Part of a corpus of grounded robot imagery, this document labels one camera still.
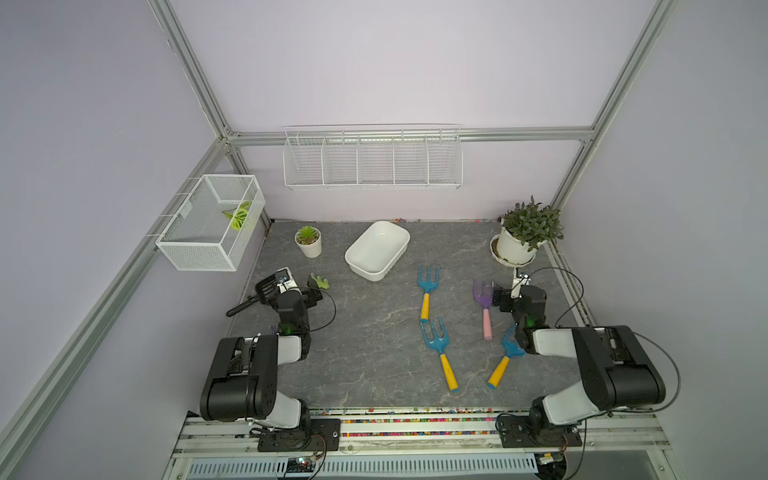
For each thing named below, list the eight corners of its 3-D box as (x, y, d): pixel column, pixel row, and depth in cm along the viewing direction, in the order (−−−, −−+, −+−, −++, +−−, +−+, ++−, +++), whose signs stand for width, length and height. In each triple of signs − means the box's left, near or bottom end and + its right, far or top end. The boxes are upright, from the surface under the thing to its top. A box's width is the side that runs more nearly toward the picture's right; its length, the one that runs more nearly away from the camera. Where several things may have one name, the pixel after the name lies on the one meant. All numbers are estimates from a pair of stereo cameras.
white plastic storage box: (340, 268, 109) (338, 257, 104) (379, 227, 122) (378, 216, 117) (377, 289, 104) (376, 278, 99) (413, 244, 117) (414, 233, 112)
